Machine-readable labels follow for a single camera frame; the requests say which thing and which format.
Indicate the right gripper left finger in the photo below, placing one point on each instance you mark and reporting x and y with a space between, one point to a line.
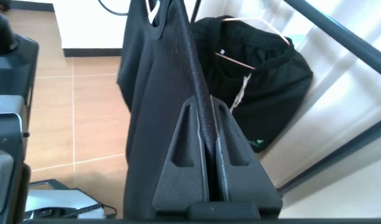
177 186

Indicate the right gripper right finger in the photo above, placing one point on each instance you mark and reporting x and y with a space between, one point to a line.
252 186

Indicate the black shorts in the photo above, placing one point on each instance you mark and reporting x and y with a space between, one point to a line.
271 93

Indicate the black garment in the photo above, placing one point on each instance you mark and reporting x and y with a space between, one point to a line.
153 93

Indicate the pink clothes hanger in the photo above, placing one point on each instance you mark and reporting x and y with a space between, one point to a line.
236 61

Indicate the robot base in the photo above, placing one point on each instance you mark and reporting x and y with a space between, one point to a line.
7 140

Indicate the beige curtain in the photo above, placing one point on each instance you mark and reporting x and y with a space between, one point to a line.
333 102
240 7

